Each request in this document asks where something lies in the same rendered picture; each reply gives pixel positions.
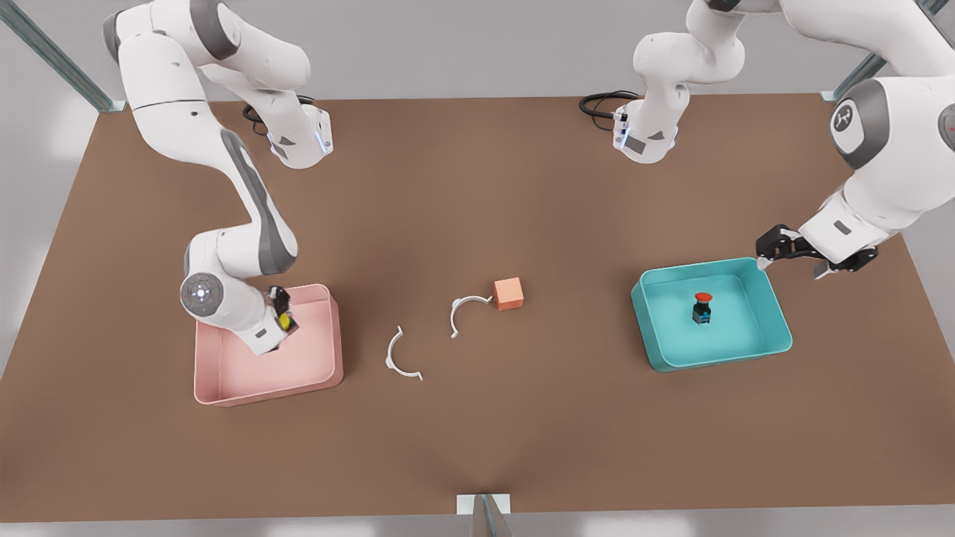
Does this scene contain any silver frame post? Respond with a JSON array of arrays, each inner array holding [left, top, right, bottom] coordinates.
[[820, 0, 955, 103], [457, 493, 514, 537], [0, 0, 127, 113]]

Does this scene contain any white curved clip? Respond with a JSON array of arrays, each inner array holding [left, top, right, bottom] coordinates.
[[385, 326, 424, 382], [450, 295, 495, 339]]

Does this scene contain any orange cube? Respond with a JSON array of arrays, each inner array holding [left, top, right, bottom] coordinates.
[[493, 277, 525, 312]]

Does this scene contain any pink storage box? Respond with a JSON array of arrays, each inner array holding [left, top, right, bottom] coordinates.
[[193, 283, 345, 407]]

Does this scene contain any black cable loop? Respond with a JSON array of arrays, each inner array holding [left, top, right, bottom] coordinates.
[[242, 95, 316, 136], [579, 90, 643, 132]]

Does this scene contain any blue storage box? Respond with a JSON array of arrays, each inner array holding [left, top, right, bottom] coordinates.
[[630, 257, 793, 373]]

